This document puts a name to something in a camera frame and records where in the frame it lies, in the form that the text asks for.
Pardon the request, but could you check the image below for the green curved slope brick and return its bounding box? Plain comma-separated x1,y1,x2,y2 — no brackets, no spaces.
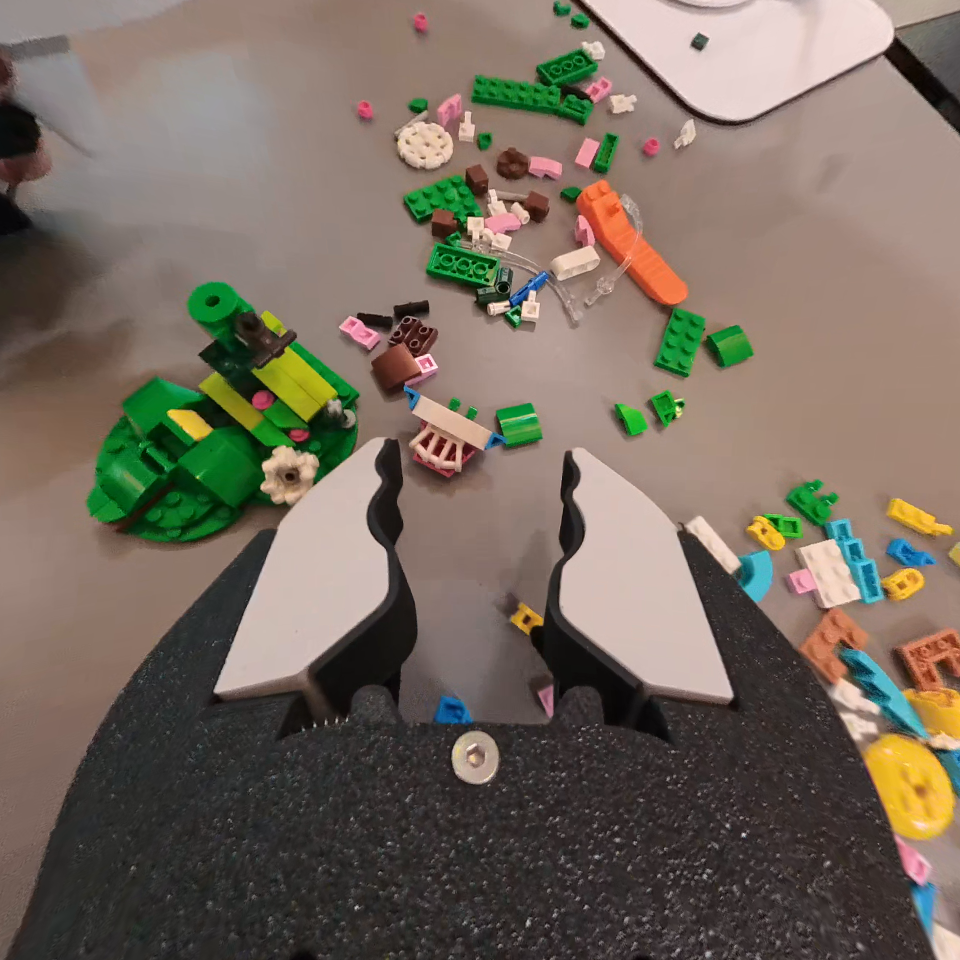
495,402,543,450

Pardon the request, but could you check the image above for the green rounded brick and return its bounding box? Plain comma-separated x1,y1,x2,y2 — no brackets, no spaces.
705,324,754,369

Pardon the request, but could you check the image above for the orange brick separator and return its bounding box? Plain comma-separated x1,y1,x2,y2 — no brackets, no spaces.
576,180,689,307

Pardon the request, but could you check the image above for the pile of green brown pieces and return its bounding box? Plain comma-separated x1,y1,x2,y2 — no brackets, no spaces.
339,0,699,393

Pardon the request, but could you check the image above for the pile of blue yellow pieces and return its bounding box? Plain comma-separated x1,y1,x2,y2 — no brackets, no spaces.
681,480,960,939

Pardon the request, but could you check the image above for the green two by four plate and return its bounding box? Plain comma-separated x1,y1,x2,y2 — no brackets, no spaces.
654,307,708,378

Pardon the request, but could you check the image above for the white pink lego flower assembly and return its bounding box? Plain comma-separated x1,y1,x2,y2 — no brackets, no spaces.
403,386,507,479

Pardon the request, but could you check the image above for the black table cable flap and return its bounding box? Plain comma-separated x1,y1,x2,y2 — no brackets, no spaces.
885,15,960,106

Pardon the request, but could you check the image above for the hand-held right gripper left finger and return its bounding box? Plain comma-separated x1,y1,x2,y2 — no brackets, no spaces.
213,437,419,721

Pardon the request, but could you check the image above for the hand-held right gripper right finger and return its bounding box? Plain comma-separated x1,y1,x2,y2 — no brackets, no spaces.
541,447,735,721

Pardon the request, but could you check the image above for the green lego plant model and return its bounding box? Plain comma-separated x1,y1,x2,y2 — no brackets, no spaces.
86,281,361,543

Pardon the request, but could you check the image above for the white rounded flat base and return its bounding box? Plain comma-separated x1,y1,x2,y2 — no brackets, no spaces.
577,0,895,123

